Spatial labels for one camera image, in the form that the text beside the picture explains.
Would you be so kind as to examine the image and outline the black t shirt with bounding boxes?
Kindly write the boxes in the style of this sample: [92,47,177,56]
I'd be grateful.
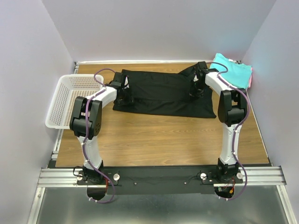
[113,66,216,119]

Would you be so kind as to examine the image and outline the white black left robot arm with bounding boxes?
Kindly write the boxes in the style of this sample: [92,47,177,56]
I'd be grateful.
[70,72,134,183]

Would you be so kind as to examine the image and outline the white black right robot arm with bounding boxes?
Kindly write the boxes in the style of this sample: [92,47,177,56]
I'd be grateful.
[192,61,250,182]

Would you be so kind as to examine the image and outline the folded turquoise t shirt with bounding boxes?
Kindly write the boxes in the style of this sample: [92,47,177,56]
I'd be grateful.
[210,53,252,89]

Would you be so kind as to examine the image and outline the white plastic laundry basket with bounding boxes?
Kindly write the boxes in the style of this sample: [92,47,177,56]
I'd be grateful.
[45,74,104,129]

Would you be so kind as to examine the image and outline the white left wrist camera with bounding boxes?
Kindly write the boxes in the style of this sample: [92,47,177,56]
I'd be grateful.
[124,76,129,89]

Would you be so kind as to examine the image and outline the aluminium frame rail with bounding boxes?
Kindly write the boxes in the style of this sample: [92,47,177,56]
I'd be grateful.
[37,167,286,188]

